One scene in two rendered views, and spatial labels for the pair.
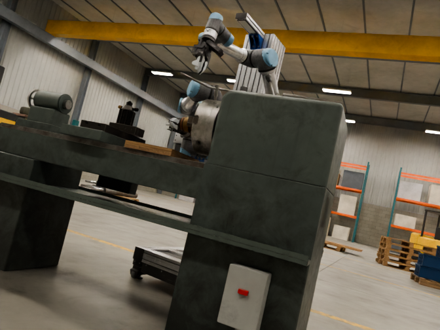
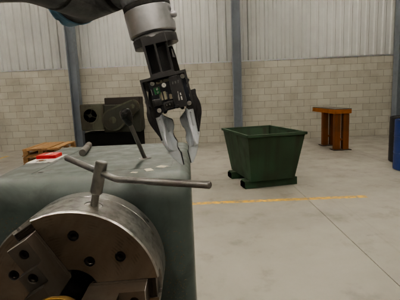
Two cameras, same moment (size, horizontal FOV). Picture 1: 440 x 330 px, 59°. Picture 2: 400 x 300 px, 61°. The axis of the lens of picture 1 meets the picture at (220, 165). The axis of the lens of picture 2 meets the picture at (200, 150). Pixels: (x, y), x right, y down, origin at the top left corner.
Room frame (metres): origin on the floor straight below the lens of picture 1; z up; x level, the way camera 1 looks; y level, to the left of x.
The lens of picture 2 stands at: (2.21, 0.76, 1.43)
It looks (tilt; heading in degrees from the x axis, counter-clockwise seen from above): 9 degrees down; 247
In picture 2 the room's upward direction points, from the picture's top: 2 degrees counter-clockwise
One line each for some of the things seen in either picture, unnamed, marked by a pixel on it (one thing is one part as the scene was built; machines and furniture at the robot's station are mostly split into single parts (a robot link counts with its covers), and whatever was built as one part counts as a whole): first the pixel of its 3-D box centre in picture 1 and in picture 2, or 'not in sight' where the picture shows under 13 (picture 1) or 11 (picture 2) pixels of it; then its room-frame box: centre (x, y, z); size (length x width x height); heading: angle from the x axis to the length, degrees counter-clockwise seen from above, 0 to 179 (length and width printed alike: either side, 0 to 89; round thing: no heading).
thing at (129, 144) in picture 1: (163, 154); not in sight; (2.28, 0.34, 0.89); 0.36 x 0.30 x 0.04; 158
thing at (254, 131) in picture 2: not in sight; (260, 155); (-0.91, -3.93, 0.43); 1.34 x 0.94 x 0.85; 78
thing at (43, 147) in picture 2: not in sight; (51, 153); (2.27, -8.09, 0.22); 1.25 x 0.86 x 0.44; 69
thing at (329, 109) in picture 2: not in sight; (330, 126); (-4.47, -6.02, 0.50); 1.61 x 0.44 x 1.00; 66
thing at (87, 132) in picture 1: (108, 141); not in sight; (2.47, 0.72, 0.90); 0.53 x 0.30 x 0.06; 158
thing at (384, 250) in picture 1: (405, 255); not in sight; (10.27, -5.25, 0.36); 1.26 x 0.86 x 0.73; 78
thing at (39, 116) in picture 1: (48, 112); not in sight; (2.63, 1.20, 1.01); 0.30 x 0.20 x 0.29; 68
